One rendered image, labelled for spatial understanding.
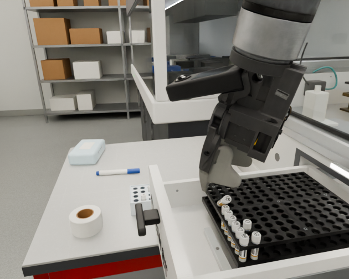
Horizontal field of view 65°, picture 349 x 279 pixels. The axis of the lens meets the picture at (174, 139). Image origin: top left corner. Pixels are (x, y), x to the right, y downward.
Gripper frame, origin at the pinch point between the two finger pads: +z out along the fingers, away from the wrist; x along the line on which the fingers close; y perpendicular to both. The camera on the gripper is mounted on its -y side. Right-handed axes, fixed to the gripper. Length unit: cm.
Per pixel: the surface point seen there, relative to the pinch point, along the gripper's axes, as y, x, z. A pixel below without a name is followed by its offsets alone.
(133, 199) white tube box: -17.8, 7.5, 23.4
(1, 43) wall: -405, 214, 119
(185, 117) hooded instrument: -33, 68, 31
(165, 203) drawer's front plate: -3.7, -5.5, 4.2
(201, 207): -0.9, 7.4, 14.5
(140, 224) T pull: -5.2, -9.9, 5.8
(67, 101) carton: -288, 227, 175
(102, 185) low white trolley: -32.2, 13.0, 31.7
